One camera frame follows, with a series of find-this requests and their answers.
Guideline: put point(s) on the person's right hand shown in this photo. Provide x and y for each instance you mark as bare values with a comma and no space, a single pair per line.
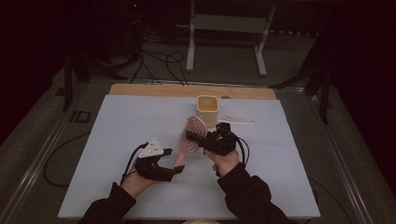
225,163

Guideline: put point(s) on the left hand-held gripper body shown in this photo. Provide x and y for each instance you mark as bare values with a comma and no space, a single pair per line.
151,169

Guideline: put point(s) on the beige square cup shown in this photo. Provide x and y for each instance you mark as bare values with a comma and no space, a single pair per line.
206,109

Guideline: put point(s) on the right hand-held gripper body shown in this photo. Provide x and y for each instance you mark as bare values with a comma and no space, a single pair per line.
219,141

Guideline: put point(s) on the person's left hand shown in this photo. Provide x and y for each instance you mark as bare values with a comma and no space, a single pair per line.
135,185

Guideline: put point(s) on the metal floor rail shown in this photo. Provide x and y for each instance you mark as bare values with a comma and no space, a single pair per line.
342,165
40,161

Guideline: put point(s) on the white metal stand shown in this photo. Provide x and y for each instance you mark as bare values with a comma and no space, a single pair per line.
229,23

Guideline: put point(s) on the pale blue table mat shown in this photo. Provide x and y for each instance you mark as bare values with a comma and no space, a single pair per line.
109,124

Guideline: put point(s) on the pink hairbrush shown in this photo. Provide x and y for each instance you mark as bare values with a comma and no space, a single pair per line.
188,146

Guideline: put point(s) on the black stand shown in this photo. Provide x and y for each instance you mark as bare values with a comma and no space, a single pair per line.
323,93
67,84

